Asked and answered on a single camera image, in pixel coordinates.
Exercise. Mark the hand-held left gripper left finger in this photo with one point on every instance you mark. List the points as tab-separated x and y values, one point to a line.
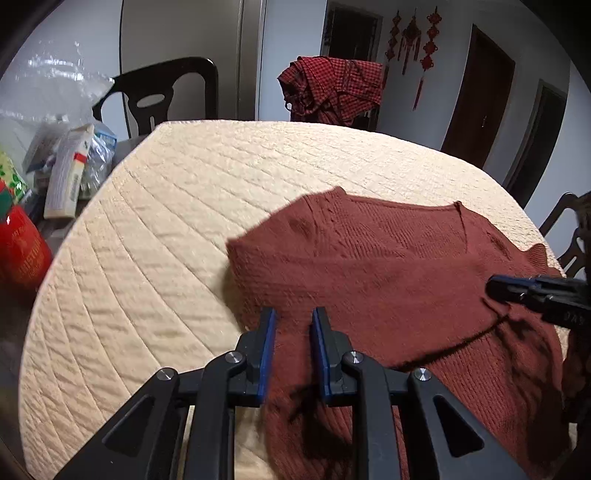
269	355

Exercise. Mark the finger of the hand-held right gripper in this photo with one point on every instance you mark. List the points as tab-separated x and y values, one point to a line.
510	287

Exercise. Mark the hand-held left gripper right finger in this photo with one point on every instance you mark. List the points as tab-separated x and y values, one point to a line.
319	355

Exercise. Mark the rust red knit sweater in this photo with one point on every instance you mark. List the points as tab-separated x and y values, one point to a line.
406	286

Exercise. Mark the dark carved chair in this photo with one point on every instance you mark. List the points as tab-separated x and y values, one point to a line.
570	221

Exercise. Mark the dark grey door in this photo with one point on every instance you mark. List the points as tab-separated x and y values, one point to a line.
538	138

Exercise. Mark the cream quilted table cover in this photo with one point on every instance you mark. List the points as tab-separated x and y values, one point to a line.
175	207

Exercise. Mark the dark brown door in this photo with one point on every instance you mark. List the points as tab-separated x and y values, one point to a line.
480	92

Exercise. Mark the long red hanging knot ornament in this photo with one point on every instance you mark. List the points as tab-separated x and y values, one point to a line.
428	46

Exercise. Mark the red checkered shirt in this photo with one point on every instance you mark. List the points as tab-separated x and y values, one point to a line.
332	87

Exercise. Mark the red canister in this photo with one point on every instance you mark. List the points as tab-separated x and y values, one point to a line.
21	249

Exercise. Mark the white box with red stripe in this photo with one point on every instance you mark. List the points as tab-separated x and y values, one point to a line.
67	175

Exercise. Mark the black chair with cutout back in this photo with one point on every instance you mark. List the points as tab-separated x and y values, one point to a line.
134	92

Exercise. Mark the dark doorway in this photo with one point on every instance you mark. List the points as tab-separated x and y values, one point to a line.
351	32

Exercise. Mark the green printed box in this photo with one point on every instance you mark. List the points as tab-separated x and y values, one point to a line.
10	175

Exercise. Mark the grey wardrobe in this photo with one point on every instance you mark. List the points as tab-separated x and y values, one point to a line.
184	32

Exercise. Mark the clear plastic bag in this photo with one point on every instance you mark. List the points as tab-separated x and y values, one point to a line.
51	78

